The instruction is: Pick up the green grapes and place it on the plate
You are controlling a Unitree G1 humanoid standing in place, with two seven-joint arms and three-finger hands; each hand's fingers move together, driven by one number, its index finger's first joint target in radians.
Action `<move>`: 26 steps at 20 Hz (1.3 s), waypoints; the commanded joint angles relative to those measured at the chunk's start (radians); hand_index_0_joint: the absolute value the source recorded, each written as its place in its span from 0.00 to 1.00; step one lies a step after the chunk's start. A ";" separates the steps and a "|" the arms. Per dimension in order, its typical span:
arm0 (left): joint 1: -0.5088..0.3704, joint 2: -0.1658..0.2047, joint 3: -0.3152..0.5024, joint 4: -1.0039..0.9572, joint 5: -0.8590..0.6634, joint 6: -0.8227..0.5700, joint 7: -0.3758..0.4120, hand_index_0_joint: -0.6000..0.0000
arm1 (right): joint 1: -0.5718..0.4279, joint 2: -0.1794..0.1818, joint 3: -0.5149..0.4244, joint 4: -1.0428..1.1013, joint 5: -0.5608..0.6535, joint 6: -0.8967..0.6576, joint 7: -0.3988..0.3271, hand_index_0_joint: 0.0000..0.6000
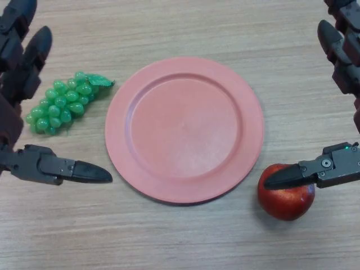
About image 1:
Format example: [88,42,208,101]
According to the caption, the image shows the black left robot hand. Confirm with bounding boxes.
[0,0,114,186]

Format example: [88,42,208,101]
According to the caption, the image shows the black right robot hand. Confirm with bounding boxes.
[264,0,360,191]

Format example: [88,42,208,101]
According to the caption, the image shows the green grape bunch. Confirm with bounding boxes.
[25,71,116,136]

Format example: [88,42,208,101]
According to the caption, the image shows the pink round plate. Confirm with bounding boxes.
[104,56,266,205]

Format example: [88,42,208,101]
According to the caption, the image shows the red apple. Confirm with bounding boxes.
[257,164,316,222]

